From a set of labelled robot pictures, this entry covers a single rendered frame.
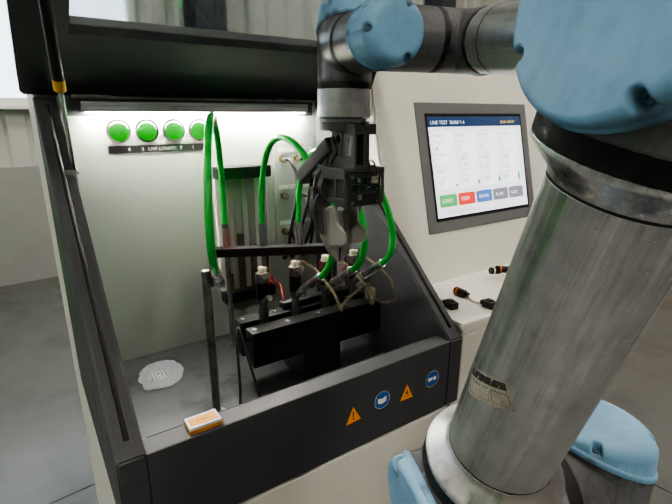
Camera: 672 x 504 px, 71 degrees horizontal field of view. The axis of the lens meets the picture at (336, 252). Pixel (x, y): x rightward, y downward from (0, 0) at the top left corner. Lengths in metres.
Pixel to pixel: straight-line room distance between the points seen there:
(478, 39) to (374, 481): 0.84
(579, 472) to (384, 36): 0.47
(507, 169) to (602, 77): 1.31
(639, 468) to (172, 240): 1.03
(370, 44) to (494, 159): 0.99
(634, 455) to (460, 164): 0.99
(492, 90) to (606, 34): 1.31
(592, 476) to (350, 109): 0.49
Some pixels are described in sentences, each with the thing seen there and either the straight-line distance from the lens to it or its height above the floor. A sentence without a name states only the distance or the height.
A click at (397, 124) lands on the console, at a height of 1.39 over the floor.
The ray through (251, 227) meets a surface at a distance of 1.25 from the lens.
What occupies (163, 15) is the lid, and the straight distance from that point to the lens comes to 1.03.
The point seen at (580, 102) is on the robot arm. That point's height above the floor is 1.42.
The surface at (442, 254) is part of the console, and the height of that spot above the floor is 1.05.
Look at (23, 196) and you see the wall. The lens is 4.80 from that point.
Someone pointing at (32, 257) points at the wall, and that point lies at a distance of 4.91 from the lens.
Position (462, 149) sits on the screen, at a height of 1.32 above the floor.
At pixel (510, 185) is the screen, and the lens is 1.54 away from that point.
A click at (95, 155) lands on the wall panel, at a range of 1.16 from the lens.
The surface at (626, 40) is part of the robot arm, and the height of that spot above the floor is 1.44.
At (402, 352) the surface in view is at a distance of 0.98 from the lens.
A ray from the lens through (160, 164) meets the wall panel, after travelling 1.19.
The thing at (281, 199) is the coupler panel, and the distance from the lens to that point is 1.31.
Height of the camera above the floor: 1.41
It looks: 16 degrees down
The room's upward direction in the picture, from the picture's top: straight up
